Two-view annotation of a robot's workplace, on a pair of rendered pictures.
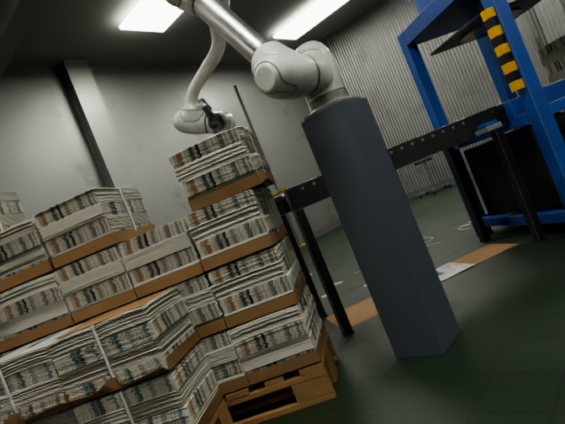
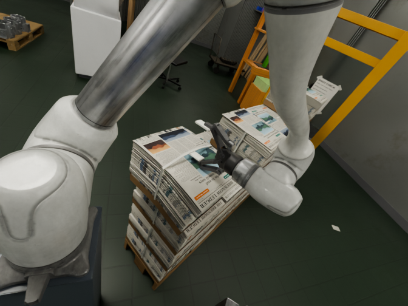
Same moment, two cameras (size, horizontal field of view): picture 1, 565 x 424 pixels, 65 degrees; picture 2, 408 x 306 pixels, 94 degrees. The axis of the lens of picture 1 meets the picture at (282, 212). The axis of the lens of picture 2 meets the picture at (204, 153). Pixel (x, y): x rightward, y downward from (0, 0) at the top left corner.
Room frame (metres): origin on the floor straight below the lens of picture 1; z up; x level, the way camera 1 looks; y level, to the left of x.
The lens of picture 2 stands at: (2.05, -0.41, 1.58)
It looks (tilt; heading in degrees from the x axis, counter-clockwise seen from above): 38 degrees down; 108
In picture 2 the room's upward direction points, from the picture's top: 25 degrees clockwise
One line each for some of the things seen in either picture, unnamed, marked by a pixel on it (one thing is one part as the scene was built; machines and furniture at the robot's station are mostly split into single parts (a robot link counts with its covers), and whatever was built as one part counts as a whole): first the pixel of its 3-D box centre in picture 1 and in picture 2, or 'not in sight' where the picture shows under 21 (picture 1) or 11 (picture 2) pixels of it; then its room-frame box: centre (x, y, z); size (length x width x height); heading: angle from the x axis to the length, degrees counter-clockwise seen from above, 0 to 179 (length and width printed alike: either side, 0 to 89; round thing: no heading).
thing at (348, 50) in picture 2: not in sight; (343, 48); (2.09, 1.76, 1.62); 0.75 x 0.06 x 0.06; 171
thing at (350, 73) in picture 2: not in sight; (315, 86); (2.09, 1.78, 1.27); 0.57 x 0.01 x 0.65; 171
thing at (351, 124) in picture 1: (381, 227); (71, 294); (1.76, -0.34, 0.50); 0.20 x 0.20 x 1.00; 48
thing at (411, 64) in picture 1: (444, 134); not in sight; (3.20, -1.29, 0.77); 0.09 x 0.09 x 1.55; 11
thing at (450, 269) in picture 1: (435, 275); not in sight; (2.64, -0.70, 0.00); 0.37 x 0.28 x 0.01; 101
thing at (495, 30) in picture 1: (503, 50); not in sight; (2.34, -1.39, 1.05); 0.05 x 0.05 x 0.45; 11
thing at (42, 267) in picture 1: (51, 267); not in sight; (1.98, 1.04, 0.86); 0.38 x 0.29 x 0.04; 170
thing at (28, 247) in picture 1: (44, 250); (265, 131); (1.97, 1.04, 0.95); 0.38 x 0.29 x 0.23; 170
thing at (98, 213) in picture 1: (100, 225); (247, 141); (1.93, 0.75, 0.95); 0.38 x 0.29 x 0.23; 171
